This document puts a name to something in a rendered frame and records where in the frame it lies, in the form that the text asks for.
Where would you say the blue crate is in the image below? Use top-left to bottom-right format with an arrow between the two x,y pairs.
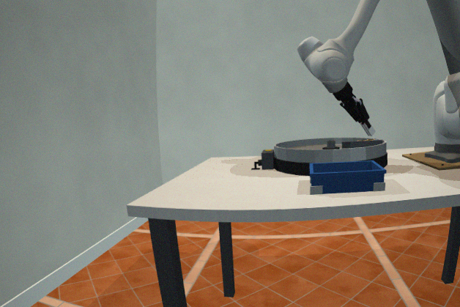
310,160 -> 387,195

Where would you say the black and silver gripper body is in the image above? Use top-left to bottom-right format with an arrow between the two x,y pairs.
333,82 -> 356,107

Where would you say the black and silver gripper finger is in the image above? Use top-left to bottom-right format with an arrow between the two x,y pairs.
347,96 -> 376,136
340,101 -> 370,136

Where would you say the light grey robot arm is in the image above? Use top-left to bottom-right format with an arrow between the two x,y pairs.
297,0 -> 460,163

